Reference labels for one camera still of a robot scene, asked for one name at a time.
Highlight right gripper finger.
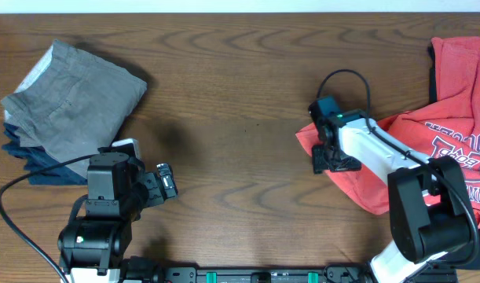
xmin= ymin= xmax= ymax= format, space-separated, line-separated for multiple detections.
xmin=329 ymin=156 xmax=361 ymax=172
xmin=311 ymin=145 xmax=325 ymax=175

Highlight red soccer t-shirt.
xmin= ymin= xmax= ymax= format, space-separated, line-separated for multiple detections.
xmin=295 ymin=36 xmax=480 ymax=229

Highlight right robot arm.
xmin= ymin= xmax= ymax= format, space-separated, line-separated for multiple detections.
xmin=308 ymin=97 xmax=479 ymax=282

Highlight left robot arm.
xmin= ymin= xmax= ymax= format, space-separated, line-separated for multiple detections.
xmin=58 ymin=152 xmax=178 ymax=282

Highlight folded grey shorts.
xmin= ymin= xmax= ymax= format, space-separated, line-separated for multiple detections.
xmin=1 ymin=40 xmax=147 ymax=167

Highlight folded navy blue garment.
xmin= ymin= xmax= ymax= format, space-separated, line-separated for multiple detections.
xmin=1 ymin=122 xmax=121 ymax=186

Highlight black garment with logo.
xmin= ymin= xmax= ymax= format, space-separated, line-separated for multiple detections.
xmin=427 ymin=46 xmax=480 ymax=270

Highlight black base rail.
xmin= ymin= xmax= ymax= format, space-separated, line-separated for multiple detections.
xmin=121 ymin=266 xmax=459 ymax=283

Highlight small looped black cable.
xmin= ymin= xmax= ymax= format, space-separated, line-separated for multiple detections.
xmin=322 ymin=263 xmax=361 ymax=282

